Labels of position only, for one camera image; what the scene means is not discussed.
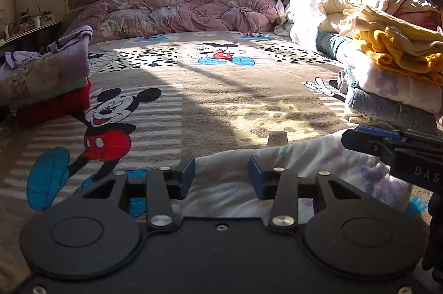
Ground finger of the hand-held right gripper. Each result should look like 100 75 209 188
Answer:
341 126 404 159

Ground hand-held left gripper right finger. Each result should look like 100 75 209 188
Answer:
248 155 362 230

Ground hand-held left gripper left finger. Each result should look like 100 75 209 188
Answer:
82 155 196 230

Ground white floral garment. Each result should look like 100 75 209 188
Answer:
178 129 416 226

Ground person's right hand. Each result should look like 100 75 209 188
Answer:
423 193 443 283

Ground blue folded jeans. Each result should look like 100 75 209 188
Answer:
342 86 441 134

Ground white purple-flower folded garment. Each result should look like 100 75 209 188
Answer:
337 41 443 115

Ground cartoon mouse printed blanket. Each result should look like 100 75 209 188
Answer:
0 31 433 291

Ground yellow knitted garment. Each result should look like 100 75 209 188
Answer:
353 27 443 85

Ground teal folded garment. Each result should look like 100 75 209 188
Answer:
316 31 354 60

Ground red folded garment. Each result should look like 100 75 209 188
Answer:
15 79 91 129

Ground pink crumpled quilt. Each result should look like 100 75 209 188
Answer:
61 0 282 46

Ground lilac folded garment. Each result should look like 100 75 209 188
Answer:
0 25 94 80

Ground beige folded garment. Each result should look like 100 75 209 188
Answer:
0 52 91 108

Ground cluttered side shelf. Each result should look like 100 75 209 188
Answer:
0 4 63 48

